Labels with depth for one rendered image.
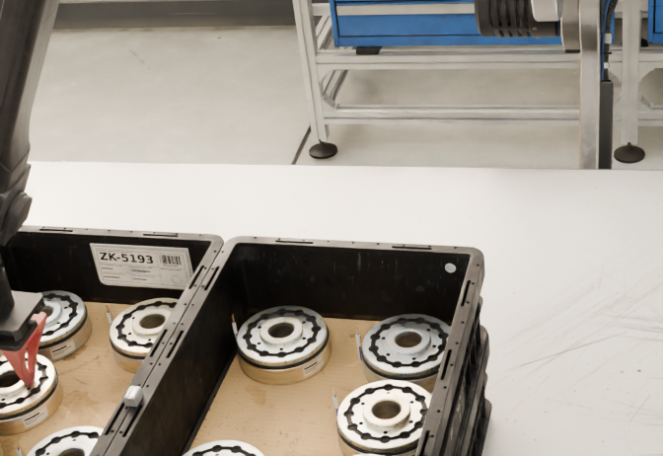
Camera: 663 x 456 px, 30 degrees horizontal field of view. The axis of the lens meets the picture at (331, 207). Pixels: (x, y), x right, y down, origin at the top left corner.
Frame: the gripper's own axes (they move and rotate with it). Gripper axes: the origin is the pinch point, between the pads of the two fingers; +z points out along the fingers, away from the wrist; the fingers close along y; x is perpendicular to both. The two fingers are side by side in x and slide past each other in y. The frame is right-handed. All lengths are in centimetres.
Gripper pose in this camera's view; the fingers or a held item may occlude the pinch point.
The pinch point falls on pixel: (8, 374)
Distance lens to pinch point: 141.2
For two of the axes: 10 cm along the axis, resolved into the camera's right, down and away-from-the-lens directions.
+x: 2.5, -5.4, 8.0
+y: 9.6, 0.6, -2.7
